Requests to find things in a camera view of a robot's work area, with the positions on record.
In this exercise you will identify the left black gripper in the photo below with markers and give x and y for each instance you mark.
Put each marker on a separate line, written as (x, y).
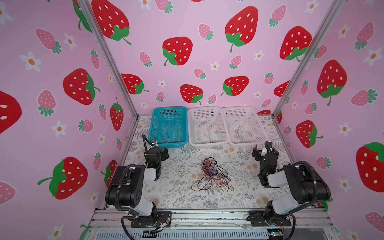
(157, 153)

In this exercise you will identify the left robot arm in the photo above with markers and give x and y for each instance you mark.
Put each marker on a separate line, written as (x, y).
(126, 190)

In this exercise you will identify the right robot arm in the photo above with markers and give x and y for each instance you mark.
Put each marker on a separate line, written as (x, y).
(306, 188)

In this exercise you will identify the teal plastic basket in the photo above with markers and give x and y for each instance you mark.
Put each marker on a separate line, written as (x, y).
(169, 127)

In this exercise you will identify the right white plastic basket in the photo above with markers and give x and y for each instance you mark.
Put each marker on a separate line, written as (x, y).
(244, 127)

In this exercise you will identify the white plastic basket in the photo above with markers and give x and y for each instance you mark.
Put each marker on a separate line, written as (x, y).
(244, 127)
(207, 127)

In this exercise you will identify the floral table cloth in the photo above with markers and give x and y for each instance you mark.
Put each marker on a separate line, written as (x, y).
(176, 187)

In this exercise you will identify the middle white plastic basket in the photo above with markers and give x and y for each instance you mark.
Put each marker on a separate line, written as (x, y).
(207, 127)

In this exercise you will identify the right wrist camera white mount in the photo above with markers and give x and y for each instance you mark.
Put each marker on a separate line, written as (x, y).
(268, 148)

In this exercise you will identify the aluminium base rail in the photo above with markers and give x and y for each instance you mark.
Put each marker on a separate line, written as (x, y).
(212, 224)

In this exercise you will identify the left corner aluminium post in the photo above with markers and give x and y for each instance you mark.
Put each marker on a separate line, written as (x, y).
(90, 17)

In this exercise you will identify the corner aluminium post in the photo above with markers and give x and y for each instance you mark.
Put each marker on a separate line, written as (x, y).
(90, 17)
(321, 33)

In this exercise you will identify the right corner aluminium post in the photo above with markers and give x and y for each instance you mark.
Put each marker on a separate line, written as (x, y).
(321, 33)

